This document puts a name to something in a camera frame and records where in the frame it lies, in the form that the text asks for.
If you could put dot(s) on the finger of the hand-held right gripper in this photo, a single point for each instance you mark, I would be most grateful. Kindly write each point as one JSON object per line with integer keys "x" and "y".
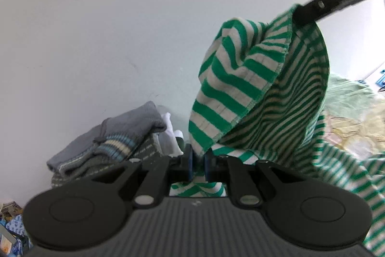
{"x": 312, "y": 10}

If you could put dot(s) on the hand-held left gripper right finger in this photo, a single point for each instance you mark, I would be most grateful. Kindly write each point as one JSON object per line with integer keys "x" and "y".
{"x": 207, "y": 166}

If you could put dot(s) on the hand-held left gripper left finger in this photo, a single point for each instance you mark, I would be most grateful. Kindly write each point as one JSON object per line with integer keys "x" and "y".
{"x": 190, "y": 163}

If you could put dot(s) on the green striped shirt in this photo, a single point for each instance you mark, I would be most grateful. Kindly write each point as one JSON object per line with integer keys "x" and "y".
{"x": 240, "y": 79}

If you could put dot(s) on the white folded shirt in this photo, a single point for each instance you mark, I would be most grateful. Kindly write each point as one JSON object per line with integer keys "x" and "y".
{"x": 171, "y": 136}

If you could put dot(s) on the grey patterned folded sweater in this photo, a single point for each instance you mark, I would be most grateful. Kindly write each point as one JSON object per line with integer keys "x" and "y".
{"x": 144, "y": 151}

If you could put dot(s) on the grey knit sweater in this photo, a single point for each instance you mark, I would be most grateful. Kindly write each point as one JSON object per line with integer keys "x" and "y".
{"x": 126, "y": 127}

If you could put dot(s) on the blue plastic object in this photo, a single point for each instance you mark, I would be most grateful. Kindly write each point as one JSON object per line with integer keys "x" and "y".
{"x": 381, "y": 81}

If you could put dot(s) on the yellow green printed bed sheet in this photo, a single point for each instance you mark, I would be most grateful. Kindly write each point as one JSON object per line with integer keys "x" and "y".
{"x": 355, "y": 112}

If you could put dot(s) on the blue patterned cloth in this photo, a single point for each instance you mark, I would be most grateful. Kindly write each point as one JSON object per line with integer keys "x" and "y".
{"x": 16, "y": 227}

